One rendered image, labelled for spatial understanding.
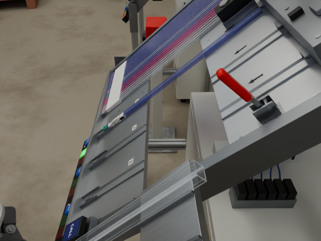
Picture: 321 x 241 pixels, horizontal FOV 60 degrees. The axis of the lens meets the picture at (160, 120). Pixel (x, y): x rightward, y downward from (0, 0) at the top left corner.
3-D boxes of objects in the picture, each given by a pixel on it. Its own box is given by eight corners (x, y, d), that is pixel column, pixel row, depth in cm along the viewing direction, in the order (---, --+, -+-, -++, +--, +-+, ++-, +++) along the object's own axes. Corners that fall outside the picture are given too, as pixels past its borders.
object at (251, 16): (106, 132, 77) (101, 129, 76) (106, 129, 78) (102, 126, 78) (272, 5, 56) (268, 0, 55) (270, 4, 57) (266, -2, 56)
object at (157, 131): (138, 153, 173) (129, 30, 124) (140, 127, 192) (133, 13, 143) (176, 153, 174) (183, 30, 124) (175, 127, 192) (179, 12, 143)
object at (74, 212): (90, 248, 59) (61, 235, 55) (121, 83, 110) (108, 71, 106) (93, 246, 58) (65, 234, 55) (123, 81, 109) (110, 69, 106)
